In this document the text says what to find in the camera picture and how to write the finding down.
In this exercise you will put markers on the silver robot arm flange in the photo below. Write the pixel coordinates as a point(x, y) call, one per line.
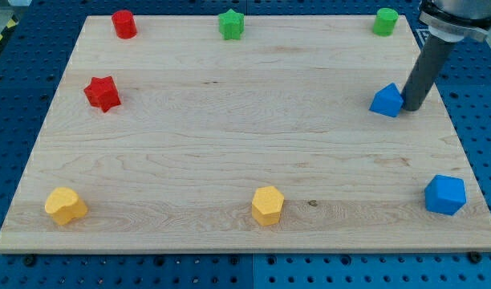
point(457, 19)

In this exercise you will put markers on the wooden board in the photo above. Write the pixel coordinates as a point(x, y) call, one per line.
point(204, 122)

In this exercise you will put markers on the yellow hexagon block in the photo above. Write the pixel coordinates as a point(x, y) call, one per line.
point(267, 205)

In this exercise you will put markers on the green star block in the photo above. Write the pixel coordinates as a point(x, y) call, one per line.
point(231, 24)

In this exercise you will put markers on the blue triangular block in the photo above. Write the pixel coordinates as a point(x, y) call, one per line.
point(388, 101)

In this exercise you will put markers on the red star block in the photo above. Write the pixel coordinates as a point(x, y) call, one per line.
point(102, 93)

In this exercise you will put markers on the red cylinder block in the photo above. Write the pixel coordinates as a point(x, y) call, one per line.
point(124, 24)

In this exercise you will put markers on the green cylinder block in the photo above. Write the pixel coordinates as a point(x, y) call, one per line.
point(385, 21)

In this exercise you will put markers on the yellow heart block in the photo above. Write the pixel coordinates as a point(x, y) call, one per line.
point(64, 204)

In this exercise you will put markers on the blue cube block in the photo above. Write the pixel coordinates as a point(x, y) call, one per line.
point(445, 195)

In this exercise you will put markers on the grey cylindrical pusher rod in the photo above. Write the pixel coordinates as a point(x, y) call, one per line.
point(430, 61)

